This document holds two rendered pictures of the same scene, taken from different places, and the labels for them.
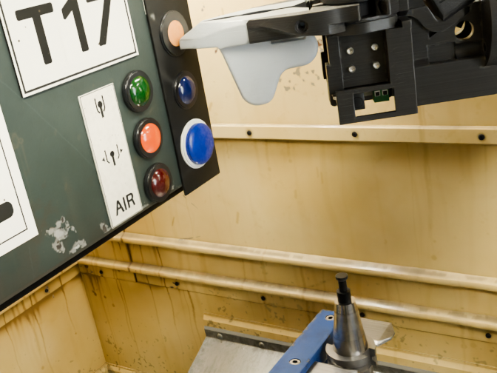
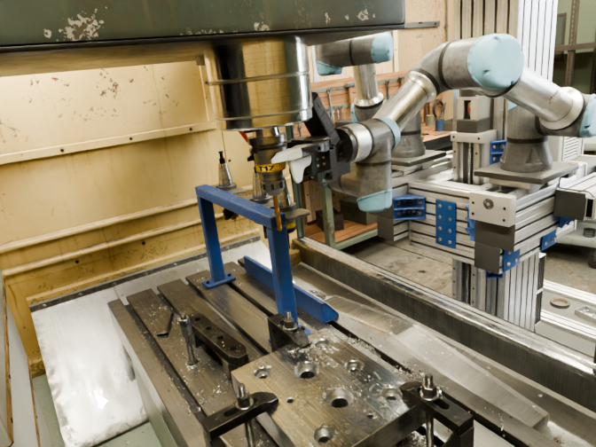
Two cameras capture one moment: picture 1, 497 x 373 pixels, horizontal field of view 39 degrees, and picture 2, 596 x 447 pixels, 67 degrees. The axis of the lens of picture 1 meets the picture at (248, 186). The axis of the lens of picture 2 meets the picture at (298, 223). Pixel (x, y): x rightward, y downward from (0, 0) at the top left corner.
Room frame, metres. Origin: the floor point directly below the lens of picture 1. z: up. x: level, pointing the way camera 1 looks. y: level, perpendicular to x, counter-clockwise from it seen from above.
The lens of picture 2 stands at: (0.03, 1.04, 1.52)
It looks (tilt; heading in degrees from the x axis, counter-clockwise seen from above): 19 degrees down; 294
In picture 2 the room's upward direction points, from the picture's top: 6 degrees counter-clockwise
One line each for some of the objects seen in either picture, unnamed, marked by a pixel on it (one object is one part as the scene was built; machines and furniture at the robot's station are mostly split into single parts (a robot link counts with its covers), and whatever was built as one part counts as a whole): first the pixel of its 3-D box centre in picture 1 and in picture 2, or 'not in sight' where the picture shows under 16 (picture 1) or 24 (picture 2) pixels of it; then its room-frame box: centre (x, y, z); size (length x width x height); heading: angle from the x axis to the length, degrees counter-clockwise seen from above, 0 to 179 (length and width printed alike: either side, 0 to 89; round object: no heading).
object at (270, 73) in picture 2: not in sight; (260, 85); (0.37, 0.37, 1.51); 0.16 x 0.16 x 0.12
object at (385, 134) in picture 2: not in sight; (372, 138); (0.25, 0.11, 1.37); 0.11 x 0.08 x 0.09; 67
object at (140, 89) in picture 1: (139, 91); not in sight; (0.45, 0.06, 1.65); 0.02 x 0.01 x 0.02; 145
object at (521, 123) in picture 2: not in sight; (530, 113); (-0.09, -0.53, 1.33); 0.13 x 0.12 x 0.14; 141
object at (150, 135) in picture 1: (149, 138); not in sight; (0.45, 0.06, 1.62); 0.02 x 0.01 x 0.02; 145
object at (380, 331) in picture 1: (367, 331); not in sight; (0.80, -0.12, 1.21); 0.07 x 0.05 x 0.01; 55
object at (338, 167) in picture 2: not in sight; (322, 155); (0.32, 0.25, 1.37); 0.12 x 0.08 x 0.09; 67
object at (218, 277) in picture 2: not in sight; (211, 239); (0.83, -0.08, 1.05); 0.10 x 0.05 x 0.30; 55
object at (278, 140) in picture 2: not in sight; (267, 143); (0.37, 0.37, 1.42); 0.06 x 0.06 x 0.03
